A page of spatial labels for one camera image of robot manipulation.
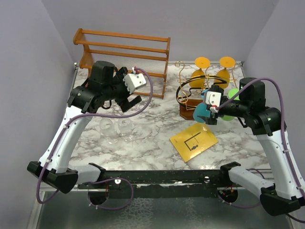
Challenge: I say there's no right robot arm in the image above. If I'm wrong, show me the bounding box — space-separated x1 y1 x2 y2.
203 78 305 216

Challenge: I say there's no yellow book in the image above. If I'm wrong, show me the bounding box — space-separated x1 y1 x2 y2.
170 123 218 162

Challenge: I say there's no clear wine glass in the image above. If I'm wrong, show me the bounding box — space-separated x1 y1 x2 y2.
118 118 133 141
99 118 118 145

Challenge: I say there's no gold wire wine glass rack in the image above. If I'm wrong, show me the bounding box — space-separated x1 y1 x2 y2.
176 65 225 120

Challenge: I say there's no black metal base rail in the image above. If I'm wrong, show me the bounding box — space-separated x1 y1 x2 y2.
78 169 248 199

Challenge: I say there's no green plastic wine glass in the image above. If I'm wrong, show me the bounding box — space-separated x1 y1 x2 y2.
222 88 239 122

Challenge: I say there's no blue plastic wine glass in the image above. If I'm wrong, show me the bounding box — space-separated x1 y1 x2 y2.
193 89 211 123

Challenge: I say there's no orange plastic wine glass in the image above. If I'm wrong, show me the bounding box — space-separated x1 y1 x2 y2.
189 57 210 89
213 56 237 89

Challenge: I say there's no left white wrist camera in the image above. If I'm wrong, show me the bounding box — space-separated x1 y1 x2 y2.
123 67 147 94

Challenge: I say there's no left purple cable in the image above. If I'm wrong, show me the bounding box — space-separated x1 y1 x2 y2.
35 67 153 210

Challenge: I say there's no wooden dish rack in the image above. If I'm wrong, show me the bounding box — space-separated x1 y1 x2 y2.
73 28 171 99

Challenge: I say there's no purple cable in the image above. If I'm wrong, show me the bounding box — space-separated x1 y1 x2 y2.
35 67 153 210
213 77 305 225

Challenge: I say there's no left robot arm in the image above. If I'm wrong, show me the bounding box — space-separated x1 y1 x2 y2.
27 61 149 194

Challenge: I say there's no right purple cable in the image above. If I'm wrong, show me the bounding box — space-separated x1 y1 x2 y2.
213 77 305 225

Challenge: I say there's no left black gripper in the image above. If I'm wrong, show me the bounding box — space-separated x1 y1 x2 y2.
103 68 142 111

